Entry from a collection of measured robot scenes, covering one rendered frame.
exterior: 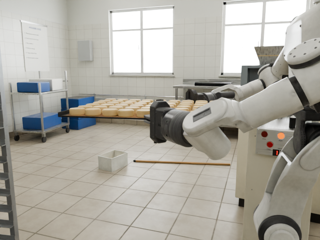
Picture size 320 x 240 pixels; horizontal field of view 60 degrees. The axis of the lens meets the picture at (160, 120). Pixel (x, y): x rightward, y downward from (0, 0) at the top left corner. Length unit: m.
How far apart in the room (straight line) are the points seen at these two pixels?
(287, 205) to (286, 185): 0.08
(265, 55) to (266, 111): 1.73
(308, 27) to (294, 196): 0.55
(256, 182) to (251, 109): 1.11
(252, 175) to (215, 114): 1.10
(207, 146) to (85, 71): 5.83
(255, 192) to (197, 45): 4.08
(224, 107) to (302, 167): 0.49
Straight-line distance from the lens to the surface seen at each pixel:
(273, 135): 1.55
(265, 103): 0.59
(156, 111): 0.75
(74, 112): 0.94
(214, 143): 0.63
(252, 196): 1.71
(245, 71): 2.27
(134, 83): 5.83
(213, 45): 5.39
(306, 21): 0.95
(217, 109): 0.59
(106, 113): 0.89
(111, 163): 3.22
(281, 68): 1.36
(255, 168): 1.65
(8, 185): 1.70
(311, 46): 0.62
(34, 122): 4.96
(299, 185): 1.06
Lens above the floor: 1.14
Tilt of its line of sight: 10 degrees down
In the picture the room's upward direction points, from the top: straight up
